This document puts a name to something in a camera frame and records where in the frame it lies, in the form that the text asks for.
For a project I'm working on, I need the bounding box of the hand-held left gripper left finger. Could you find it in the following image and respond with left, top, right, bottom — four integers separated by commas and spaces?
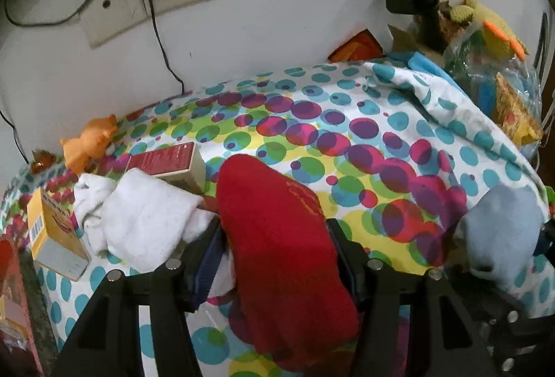
52, 216, 226, 377

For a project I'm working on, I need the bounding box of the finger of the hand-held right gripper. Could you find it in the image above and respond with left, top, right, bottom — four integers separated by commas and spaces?
451, 266, 555, 377
531, 217, 555, 258

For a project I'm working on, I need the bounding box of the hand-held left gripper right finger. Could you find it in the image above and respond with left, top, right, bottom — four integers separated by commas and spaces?
325, 217, 499, 377

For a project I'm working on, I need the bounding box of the blue sock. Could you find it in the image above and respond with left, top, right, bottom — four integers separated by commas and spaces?
453, 184, 547, 291

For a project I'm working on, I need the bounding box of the red sock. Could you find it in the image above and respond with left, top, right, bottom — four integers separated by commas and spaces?
215, 153, 360, 371

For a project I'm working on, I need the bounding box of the white sock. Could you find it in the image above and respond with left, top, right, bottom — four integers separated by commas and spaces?
74, 168, 237, 297

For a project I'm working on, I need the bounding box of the dark red box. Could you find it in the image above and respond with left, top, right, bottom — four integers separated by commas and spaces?
125, 142, 208, 193

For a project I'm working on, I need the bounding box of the yellow snack packet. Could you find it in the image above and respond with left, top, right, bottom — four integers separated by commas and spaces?
494, 72, 544, 143

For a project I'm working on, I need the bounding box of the polka dot tablecloth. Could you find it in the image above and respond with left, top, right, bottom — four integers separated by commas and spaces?
0, 60, 555, 377

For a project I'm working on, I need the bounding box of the small yellow box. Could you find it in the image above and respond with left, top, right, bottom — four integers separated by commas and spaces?
27, 187, 93, 282

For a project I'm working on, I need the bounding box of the orange toy animal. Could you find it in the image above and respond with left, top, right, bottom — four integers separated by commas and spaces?
60, 114, 120, 174

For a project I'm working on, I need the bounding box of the clear bag of snacks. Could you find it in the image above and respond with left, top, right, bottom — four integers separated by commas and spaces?
442, 27, 545, 152

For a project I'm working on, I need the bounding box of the yellow knitted toy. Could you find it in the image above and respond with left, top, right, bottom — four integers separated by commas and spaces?
449, 0, 530, 60

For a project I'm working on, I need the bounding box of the blue cloth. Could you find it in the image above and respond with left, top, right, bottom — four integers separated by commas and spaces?
408, 51, 456, 78

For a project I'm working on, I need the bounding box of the red orange packet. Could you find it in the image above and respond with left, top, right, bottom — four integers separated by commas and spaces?
327, 30, 384, 63

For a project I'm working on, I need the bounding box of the brown cardboard piece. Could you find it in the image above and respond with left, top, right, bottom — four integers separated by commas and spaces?
388, 25, 445, 59

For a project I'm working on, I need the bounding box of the black adapter cable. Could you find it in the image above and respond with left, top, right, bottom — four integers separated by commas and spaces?
143, 0, 185, 93

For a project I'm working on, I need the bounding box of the thin black cable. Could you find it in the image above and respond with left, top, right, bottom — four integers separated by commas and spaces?
0, 106, 27, 163

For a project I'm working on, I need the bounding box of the beige single-hole wall plate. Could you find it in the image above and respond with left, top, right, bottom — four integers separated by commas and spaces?
80, 0, 150, 50

